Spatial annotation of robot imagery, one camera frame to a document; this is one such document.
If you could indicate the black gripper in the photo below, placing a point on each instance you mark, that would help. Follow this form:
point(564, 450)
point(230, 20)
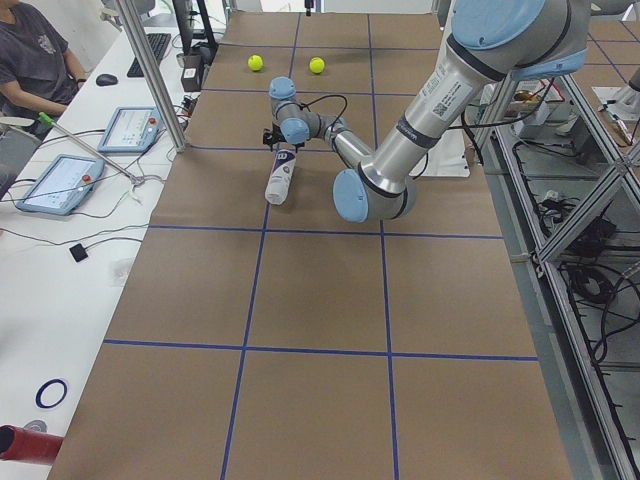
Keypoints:
point(298, 146)

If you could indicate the clear tennis ball can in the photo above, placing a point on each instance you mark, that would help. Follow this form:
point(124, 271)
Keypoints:
point(278, 185)

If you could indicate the Roland Garros tennis ball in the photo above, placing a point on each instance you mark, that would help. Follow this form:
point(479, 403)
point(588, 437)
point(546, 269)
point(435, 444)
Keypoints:
point(255, 63)

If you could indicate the Wilson tennis ball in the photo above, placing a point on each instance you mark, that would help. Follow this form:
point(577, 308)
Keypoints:
point(317, 65)

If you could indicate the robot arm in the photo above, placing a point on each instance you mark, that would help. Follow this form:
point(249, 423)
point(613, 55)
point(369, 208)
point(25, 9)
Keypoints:
point(488, 41)

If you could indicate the small black box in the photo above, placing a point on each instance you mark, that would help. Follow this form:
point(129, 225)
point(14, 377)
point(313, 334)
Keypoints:
point(192, 73)

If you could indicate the black computer monitor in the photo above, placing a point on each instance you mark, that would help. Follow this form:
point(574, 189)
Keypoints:
point(196, 33)

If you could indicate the far teach pendant tablet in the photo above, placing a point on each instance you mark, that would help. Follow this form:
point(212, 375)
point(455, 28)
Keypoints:
point(131, 130)

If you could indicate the teach pendant tablet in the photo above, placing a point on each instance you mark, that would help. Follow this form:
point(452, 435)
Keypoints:
point(63, 186)
point(131, 130)

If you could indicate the black computer mouse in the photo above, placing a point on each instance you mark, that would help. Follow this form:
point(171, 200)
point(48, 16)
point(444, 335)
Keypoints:
point(105, 79)

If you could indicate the near teach pendant tablet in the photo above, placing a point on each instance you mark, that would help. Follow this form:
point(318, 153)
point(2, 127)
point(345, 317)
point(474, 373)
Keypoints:
point(63, 186)

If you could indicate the black square puck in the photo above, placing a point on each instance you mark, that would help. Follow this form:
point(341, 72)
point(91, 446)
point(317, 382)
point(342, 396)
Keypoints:
point(78, 252)

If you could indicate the seated person in grey shirt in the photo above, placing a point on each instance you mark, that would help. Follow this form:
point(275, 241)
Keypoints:
point(39, 72)

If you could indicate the red cylinder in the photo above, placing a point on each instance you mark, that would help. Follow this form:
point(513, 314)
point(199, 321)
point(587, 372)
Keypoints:
point(29, 446)

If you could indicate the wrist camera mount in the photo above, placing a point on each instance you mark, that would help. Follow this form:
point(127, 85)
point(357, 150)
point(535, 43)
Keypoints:
point(270, 139)

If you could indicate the aluminium frame post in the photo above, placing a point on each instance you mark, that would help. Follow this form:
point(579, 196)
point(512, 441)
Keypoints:
point(143, 52)

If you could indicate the metal rod green handle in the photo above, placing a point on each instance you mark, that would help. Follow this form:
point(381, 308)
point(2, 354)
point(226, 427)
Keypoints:
point(46, 119)

